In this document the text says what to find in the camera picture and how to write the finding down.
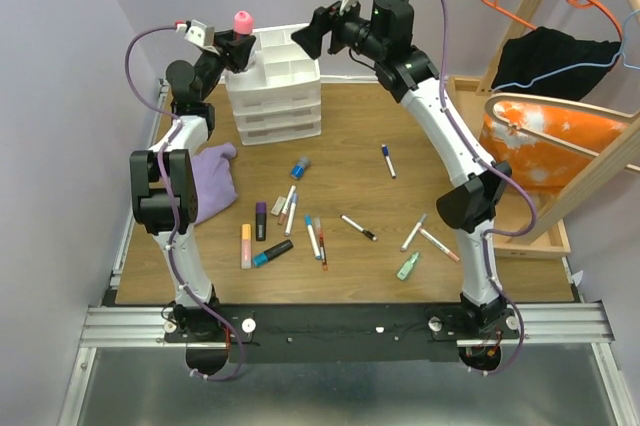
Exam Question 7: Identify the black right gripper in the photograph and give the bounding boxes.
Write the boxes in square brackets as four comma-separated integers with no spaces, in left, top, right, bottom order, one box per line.
[288,0,384,63]

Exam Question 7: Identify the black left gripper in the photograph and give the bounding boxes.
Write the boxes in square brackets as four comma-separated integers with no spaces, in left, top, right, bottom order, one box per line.
[192,28,254,101]

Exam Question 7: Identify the pink cap pencil tube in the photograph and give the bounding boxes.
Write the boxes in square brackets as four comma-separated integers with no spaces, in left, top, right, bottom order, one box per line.
[233,10,254,40]

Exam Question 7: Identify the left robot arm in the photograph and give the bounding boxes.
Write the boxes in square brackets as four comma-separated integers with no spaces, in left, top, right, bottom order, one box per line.
[124,23,256,341]

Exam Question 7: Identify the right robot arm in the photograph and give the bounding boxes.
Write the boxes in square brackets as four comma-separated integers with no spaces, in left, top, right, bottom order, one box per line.
[291,0,511,338]

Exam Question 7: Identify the white plastic drawer organizer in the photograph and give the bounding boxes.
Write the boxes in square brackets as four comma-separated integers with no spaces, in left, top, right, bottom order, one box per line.
[224,23,322,146]

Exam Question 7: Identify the blue cap white marker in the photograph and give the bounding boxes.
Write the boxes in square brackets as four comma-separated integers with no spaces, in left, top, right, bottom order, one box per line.
[381,144,397,179]

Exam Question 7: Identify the purple cloth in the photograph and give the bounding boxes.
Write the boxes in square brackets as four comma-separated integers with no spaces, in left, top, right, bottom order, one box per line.
[191,142,238,225]

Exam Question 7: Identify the salmon tip white pen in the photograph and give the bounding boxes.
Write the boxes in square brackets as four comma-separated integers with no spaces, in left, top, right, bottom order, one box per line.
[278,185,297,225]

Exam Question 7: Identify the light blue white pen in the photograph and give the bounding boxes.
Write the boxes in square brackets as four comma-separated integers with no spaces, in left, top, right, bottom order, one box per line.
[284,192,298,238]

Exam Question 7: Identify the purple black highlighter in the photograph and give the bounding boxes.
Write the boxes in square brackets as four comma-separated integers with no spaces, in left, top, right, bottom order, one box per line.
[255,201,267,242]

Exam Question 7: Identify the blue cap white pen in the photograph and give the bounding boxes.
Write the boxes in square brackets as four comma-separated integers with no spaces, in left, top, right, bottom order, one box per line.
[304,214,321,260]

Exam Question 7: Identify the orange pink highlighter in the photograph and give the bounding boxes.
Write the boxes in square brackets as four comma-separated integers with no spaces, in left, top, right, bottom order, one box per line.
[241,223,252,270]

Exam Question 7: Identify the orange red pen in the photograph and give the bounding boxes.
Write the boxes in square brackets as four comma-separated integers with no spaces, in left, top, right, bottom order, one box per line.
[315,217,328,272]

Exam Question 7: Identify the black cap white marker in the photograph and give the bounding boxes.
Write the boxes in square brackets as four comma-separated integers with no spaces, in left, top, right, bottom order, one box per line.
[340,215,377,242]

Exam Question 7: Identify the blue black highlighter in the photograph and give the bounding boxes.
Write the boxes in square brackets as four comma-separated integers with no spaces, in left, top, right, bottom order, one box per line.
[252,240,294,268]

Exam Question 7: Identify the wooden hanger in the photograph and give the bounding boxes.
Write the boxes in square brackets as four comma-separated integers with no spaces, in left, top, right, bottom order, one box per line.
[484,93,639,160]

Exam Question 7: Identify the grey white marker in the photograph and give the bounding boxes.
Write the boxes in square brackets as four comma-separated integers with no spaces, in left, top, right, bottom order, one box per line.
[400,213,427,252]

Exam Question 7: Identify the pink white marker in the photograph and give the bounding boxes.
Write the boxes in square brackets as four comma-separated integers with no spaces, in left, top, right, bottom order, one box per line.
[419,228,460,262]

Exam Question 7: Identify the black garment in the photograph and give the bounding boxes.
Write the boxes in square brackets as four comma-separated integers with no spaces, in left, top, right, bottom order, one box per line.
[492,25,624,102]

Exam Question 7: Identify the green stapler remover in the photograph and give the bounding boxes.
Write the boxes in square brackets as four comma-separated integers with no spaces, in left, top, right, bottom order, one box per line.
[396,251,421,281]

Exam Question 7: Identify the orange white tie-dye garment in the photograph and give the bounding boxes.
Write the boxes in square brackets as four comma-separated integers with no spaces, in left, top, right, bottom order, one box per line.
[477,99,636,195]

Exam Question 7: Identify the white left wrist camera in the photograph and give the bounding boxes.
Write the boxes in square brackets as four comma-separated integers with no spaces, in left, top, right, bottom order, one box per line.
[175,20,215,49]

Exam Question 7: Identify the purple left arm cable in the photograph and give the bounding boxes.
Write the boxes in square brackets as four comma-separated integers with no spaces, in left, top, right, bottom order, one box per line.
[123,20,247,382]

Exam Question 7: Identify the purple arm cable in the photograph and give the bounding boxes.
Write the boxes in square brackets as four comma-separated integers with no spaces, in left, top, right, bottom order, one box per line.
[123,20,247,382]
[357,0,539,377]

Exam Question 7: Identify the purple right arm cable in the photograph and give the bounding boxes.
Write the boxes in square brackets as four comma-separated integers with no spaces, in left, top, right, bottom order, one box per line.
[357,0,539,377]

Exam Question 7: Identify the light blue wire hanger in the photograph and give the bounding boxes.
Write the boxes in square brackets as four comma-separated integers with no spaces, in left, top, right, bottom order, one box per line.
[496,8,640,91]

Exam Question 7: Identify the wooden clothes rack frame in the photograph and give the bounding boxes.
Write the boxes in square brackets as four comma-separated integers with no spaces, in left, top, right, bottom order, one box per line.
[478,0,639,251]

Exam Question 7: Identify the aluminium frame rail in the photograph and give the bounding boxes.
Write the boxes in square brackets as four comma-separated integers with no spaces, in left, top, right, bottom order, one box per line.
[59,302,639,425]

